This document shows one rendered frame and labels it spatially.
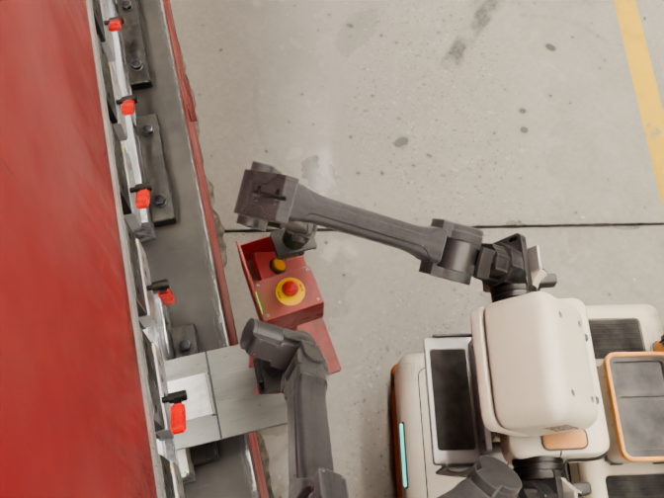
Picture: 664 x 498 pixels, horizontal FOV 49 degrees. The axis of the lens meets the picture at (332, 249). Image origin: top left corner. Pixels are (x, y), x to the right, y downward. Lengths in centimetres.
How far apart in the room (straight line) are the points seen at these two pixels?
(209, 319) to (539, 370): 81
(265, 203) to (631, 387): 94
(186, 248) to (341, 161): 122
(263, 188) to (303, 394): 33
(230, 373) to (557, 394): 67
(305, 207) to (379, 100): 187
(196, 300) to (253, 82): 152
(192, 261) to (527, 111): 176
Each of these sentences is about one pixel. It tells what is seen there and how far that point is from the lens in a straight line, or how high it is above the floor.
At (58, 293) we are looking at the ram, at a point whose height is 178.
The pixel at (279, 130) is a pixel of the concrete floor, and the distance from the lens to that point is 293.
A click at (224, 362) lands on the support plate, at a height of 100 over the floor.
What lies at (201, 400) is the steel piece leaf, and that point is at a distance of 151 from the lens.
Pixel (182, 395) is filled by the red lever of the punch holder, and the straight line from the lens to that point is 125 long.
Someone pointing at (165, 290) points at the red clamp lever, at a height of 122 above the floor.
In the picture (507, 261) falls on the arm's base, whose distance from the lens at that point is 138.
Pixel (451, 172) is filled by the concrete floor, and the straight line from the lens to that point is 288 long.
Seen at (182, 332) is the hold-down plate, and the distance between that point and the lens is 166.
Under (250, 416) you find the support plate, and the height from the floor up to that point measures 100.
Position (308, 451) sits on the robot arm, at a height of 144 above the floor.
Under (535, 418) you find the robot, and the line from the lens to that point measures 118.
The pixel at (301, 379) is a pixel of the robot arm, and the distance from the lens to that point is 119.
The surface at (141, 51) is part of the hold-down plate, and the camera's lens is 204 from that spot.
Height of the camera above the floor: 247
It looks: 67 degrees down
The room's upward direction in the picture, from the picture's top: 3 degrees clockwise
